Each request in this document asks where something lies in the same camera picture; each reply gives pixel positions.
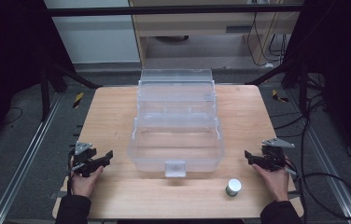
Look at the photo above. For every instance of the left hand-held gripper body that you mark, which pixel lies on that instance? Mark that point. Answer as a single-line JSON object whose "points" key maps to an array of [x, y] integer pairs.
{"points": [[82, 151]]}

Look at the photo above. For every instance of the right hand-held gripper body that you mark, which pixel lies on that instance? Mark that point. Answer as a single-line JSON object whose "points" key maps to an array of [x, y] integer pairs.
{"points": [[274, 154]]}

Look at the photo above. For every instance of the person's left hand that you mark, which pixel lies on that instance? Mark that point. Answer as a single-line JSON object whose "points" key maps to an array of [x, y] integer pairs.
{"points": [[85, 183]]}

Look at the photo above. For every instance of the person's right hand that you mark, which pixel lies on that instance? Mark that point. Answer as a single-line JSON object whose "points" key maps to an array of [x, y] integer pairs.
{"points": [[273, 183]]}

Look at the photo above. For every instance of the small can with white lid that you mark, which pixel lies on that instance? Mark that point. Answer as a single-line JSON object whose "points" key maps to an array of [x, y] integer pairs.
{"points": [[233, 187]]}

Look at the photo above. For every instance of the black and yellow striped tape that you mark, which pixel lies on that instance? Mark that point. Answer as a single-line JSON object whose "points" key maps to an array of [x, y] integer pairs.
{"points": [[77, 100], [278, 96]]}

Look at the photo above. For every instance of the black metal stand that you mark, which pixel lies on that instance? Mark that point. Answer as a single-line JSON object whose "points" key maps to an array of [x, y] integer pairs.
{"points": [[47, 90], [295, 77]]}

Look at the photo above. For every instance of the clear plastic storage box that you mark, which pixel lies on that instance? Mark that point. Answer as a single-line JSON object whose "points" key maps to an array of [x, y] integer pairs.
{"points": [[176, 137]]}

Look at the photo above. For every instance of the white cabinet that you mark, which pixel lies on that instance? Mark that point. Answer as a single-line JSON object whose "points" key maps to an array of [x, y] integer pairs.
{"points": [[95, 37]]}

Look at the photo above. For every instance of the light wooden cabinet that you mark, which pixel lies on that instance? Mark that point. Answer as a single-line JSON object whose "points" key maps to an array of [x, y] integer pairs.
{"points": [[207, 21]]}

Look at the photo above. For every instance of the black horizontal bar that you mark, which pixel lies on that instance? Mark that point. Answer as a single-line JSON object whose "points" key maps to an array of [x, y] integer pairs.
{"points": [[164, 10]]}

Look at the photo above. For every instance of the aluminium floor rail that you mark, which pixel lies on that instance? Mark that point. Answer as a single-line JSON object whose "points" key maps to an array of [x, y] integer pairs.
{"points": [[24, 158], [323, 155]]}

